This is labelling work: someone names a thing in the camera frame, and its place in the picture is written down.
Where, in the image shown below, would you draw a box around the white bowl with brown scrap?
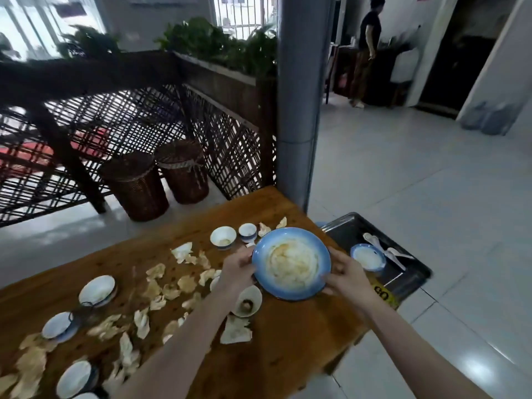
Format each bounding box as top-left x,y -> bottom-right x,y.
230,285 -> 264,319

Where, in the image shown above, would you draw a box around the clear water jug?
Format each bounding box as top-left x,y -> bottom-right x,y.
482,103 -> 521,136
461,101 -> 488,131

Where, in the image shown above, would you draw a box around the blue patterned small cup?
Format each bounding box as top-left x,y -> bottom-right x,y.
238,223 -> 258,245

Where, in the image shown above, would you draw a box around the small blue bowl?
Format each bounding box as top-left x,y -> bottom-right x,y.
350,244 -> 387,273

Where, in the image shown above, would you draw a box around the person's right forearm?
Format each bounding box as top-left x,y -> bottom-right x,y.
361,288 -> 496,399

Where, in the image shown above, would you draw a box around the person's right hand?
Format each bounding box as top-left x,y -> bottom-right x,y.
321,247 -> 375,306

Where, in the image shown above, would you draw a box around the green potted plant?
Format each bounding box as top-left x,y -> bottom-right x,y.
57,25 -> 122,59

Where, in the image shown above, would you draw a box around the white blue rimmed saucer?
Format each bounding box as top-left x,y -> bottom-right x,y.
41,311 -> 80,344

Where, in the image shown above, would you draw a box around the brown wicker basket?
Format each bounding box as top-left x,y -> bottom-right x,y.
99,152 -> 170,223
154,139 -> 210,205

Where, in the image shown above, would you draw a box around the grey round pillar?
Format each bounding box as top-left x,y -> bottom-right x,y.
275,0 -> 337,213

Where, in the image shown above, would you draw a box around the yellow label sticker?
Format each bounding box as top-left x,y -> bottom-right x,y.
371,282 -> 400,309

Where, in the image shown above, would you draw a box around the person's left forearm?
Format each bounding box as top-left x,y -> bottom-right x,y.
110,282 -> 250,399

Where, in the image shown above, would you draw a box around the blue rimmed plate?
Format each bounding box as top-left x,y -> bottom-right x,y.
252,227 -> 332,302

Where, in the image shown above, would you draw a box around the barred window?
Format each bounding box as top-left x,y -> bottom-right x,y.
213,0 -> 278,39

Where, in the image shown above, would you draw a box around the green plants row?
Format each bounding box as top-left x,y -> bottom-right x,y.
155,17 -> 278,78

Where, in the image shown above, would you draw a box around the dark wooden lattice partition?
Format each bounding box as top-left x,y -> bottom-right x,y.
0,52 -> 278,228

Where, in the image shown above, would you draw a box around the dark counter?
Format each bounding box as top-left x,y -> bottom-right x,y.
332,42 -> 417,108

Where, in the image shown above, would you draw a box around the scattered crumpled used tissues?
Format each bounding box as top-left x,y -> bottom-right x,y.
0,217 -> 288,399

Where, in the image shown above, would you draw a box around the metal tray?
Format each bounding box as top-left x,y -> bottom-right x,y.
322,212 -> 433,305

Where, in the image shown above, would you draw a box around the person's left hand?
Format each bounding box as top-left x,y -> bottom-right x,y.
218,245 -> 257,294

